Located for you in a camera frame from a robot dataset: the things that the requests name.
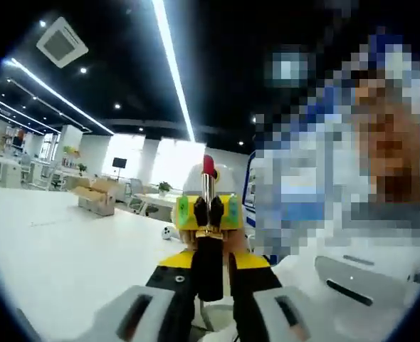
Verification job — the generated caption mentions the square ceiling air vent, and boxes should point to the square ceiling air vent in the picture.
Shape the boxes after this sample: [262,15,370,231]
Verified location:
[35,16,90,69]

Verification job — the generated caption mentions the black monitor on stand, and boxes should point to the black monitor on stand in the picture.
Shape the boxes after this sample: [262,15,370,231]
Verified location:
[112,156,127,179]

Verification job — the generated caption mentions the white chest-worn device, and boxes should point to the white chest-worn device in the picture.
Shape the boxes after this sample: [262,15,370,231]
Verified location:
[314,254,416,308]

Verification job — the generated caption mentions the white office workstation row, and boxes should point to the white office workstation row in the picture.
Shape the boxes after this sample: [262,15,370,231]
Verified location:
[0,152,22,188]

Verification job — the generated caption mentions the blue framed wall display board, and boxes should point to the blue framed wall display board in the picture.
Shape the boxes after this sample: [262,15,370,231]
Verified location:
[243,156,257,229]

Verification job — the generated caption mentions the open cardboard box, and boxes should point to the open cardboard box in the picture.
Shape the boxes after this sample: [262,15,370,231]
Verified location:
[70,184,117,217]
[89,177,122,202]

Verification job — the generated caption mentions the long straight ceiling light strip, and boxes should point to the long straight ceiling light strip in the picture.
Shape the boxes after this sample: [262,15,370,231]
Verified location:
[152,0,196,143]

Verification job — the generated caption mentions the black and gold lipstick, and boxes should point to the black and gold lipstick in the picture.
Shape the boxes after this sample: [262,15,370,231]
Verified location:
[190,154,229,303]

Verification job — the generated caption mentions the small white desk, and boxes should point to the small white desk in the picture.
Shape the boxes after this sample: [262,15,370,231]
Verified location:
[135,192,177,222]

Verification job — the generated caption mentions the white office chair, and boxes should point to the white office chair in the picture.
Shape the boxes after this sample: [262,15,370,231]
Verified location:
[126,177,149,214]

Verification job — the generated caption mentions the person's right hand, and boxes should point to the person's right hand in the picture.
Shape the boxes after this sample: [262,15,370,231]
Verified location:
[179,229,249,253]

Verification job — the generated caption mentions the white handheld controller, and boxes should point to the white handheld controller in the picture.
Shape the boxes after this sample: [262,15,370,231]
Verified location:
[159,225,178,242]

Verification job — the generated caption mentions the curved ceiling light strip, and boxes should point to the curved ceiling light strip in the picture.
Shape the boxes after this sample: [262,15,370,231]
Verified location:
[3,56,115,135]

